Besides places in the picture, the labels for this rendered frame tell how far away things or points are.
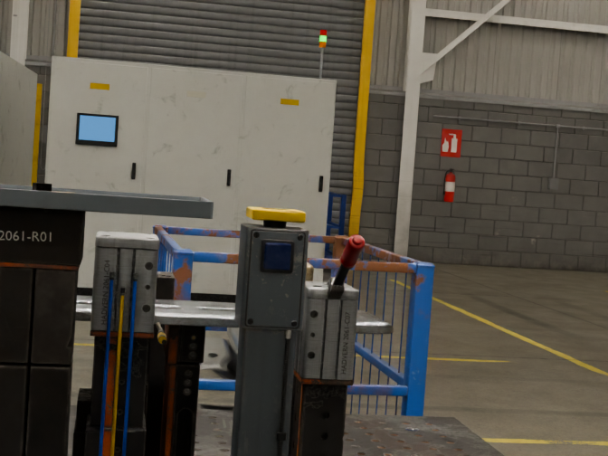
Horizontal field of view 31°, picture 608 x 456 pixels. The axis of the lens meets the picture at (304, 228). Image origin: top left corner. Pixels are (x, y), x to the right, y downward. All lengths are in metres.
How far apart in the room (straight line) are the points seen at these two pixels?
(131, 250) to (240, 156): 8.04
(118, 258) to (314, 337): 0.26
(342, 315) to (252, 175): 8.00
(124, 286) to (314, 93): 8.17
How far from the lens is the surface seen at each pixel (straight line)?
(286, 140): 9.42
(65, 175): 9.29
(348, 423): 2.26
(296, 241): 1.20
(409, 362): 3.41
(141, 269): 1.35
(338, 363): 1.40
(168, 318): 1.48
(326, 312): 1.39
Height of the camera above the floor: 1.21
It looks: 3 degrees down
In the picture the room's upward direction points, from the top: 4 degrees clockwise
